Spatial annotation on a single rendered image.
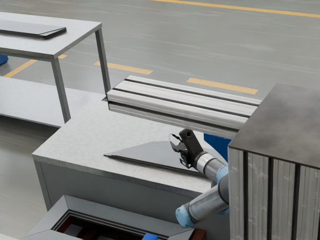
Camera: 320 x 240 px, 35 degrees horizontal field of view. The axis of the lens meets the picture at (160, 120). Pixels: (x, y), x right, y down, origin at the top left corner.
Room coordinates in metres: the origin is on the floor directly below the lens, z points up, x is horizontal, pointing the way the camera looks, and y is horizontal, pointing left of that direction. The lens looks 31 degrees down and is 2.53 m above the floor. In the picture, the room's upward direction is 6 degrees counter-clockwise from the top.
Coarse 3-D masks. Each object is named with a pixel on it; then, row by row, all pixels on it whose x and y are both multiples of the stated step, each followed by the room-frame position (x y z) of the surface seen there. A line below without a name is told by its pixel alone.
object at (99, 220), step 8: (64, 216) 1.96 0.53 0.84; (72, 216) 1.98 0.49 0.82; (80, 216) 1.96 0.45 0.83; (88, 216) 1.94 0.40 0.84; (56, 224) 1.91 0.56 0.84; (104, 224) 1.89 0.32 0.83; (112, 224) 1.87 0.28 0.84; (120, 224) 1.86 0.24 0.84; (128, 232) 1.82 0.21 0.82; (136, 232) 1.81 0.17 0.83; (144, 232) 1.79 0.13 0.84; (152, 232) 1.77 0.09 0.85; (192, 232) 1.74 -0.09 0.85
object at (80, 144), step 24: (72, 120) 2.53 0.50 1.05; (96, 120) 2.50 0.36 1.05; (120, 120) 2.47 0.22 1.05; (144, 120) 2.45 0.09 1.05; (48, 144) 2.31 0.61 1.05; (72, 144) 2.28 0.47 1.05; (96, 144) 2.26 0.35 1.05; (120, 144) 2.23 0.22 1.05; (72, 168) 2.12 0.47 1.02; (96, 168) 2.05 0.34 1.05; (120, 168) 2.03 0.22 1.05; (144, 168) 2.00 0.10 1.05; (192, 192) 1.80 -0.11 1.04
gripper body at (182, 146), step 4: (180, 144) 1.57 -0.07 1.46; (184, 144) 1.56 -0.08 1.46; (180, 148) 1.55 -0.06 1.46; (184, 148) 1.54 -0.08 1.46; (180, 152) 1.54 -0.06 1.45; (184, 152) 1.53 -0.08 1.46; (188, 152) 1.52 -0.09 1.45; (200, 152) 1.49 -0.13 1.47; (204, 152) 1.49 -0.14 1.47; (184, 156) 1.53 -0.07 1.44; (188, 156) 1.53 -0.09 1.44; (200, 156) 1.48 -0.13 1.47; (180, 160) 1.56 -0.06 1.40; (184, 160) 1.53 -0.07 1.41; (188, 160) 1.52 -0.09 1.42; (192, 160) 1.53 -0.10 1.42; (196, 160) 1.47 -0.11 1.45; (188, 164) 1.52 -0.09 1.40; (192, 164) 1.52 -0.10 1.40; (196, 164) 1.47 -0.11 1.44; (188, 168) 1.52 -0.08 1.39; (196, 168) 1.47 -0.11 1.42; (200, 172) 1.49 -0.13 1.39
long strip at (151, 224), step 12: (72, 204) 2.03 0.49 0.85; (84, 204) 2.02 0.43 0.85; (96, 204) 2.01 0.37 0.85; (96, 216) 1.92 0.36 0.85; (108, 216) 1.91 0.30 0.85; (120, 216) 1.90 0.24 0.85; (132, 216) 1.90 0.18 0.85; (144, 216) 1.89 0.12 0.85; (144, 228) 1.80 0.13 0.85; (156, 228) 1.80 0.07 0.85; (168, 228) 1.79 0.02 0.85; (180, 228) 1.78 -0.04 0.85; (192, 228) 1.77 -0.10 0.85
